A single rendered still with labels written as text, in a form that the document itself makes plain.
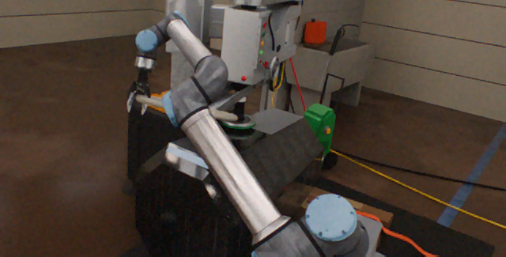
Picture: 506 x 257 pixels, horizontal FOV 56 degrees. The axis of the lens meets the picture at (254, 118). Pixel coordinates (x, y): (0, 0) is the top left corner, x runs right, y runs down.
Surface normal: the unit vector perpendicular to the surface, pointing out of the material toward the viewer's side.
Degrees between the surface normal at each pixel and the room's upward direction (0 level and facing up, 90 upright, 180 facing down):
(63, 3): 90
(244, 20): 90
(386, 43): 90
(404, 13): 90
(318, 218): 39
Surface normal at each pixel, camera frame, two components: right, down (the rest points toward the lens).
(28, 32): 0.81, 0.27
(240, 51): -0.37, 0.28
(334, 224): -0.21, -0.56
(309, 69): -0.58, 0.22
